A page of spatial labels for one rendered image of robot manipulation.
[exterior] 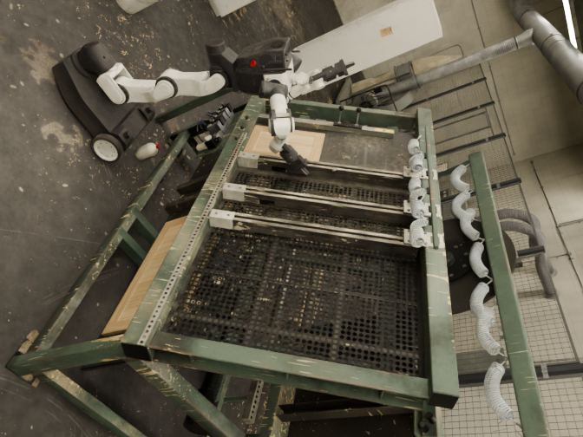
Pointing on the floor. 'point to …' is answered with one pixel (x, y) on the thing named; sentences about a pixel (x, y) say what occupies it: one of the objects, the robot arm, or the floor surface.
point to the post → (189, 106)
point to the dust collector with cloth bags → (390, 85)
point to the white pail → (134, 4)
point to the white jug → (147, 151)
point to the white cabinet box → (372, 38)
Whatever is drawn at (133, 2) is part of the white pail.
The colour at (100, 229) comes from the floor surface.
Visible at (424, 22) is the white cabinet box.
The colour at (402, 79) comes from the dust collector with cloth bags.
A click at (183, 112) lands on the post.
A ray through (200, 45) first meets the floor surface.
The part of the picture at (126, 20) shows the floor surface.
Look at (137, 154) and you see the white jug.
